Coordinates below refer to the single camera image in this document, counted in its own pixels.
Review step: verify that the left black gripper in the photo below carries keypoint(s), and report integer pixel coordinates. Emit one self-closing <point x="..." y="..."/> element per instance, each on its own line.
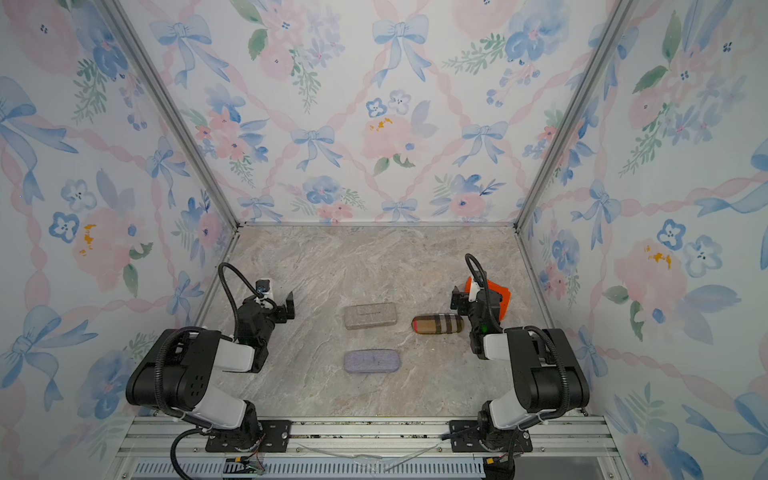
<point x="281" y="309"/>

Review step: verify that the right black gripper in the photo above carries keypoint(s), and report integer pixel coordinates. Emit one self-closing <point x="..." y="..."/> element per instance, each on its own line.
<point x="463" y="301"/>

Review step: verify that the orange microfiber cloth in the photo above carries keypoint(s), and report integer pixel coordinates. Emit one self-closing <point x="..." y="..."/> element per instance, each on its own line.
<point x="500" y="298"/>

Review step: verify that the plaid eyeglass case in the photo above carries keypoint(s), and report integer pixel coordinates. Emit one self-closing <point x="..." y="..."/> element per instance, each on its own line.
<point x="437" y="324"/>

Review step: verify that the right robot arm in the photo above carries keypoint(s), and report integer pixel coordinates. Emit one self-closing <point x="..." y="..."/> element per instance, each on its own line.
<point x="547" y="380"/>

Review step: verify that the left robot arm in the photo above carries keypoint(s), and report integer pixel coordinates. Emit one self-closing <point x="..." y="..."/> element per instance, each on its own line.
<point x="175" y="378"/>

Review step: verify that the grey eyeglass case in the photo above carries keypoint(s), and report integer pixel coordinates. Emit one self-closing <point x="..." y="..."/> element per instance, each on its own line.
<point x="370" y="316"/>

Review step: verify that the purple eyeglass case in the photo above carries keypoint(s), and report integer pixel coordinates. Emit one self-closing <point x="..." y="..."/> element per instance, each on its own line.
<point x="371" y="361"/>

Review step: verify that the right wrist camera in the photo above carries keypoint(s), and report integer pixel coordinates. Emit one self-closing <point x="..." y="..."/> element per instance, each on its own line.
<point x="472" y="288"/>

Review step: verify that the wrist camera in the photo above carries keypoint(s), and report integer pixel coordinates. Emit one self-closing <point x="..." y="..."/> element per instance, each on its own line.
<point x="264" y="289"/>
<point x="472" y="288"/>

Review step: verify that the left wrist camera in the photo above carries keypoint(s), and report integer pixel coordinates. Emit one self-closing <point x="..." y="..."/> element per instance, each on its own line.
<point x="264" y="289"/>

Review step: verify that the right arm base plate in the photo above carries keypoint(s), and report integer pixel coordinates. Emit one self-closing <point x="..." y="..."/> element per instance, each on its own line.
<point x="471" y="436"/>

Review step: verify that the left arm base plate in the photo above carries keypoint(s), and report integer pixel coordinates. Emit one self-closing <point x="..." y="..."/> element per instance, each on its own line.
<point x="270" y="436"/>

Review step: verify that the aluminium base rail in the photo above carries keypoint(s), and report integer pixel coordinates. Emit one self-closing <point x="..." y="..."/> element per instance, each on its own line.
<point x="380" y="445"/>

